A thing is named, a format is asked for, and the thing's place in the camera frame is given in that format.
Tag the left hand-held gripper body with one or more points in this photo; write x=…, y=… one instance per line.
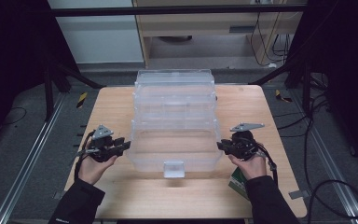
x=102, y=149

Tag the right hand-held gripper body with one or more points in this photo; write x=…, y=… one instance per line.
x=245, y=146

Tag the green card packet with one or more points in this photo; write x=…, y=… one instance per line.
x=236, y=183

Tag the clear plastic storage box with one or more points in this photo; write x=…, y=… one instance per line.
x=174, y=124

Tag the person's left hand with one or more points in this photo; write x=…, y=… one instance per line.
x=93, y=169

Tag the person's right hand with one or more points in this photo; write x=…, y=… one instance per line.
x=253, y=168

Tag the yellow black floor tape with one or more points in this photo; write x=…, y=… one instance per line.
x=81, y=99
x=280, y=95

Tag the black metal stand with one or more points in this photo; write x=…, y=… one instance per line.
x=48, y=93
x=279, y=73

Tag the white plug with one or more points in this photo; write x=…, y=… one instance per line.
x=272, y=65

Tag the white cabinet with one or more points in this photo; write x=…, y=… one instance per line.
x=99, y=40

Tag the light wooden desk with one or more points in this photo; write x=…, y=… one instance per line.
x=205, y=23

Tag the black curtain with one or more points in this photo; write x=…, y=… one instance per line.
x=12, y=62
x=348, y=62

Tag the black horizontal bar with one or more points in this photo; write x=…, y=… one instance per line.
x=167, y=10

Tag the grey metal table bracket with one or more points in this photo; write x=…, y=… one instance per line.
x=299, y=194
x=59, y=195

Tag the metal floor rail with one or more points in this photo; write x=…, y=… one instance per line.
x=28, y=161
x=332, y=155

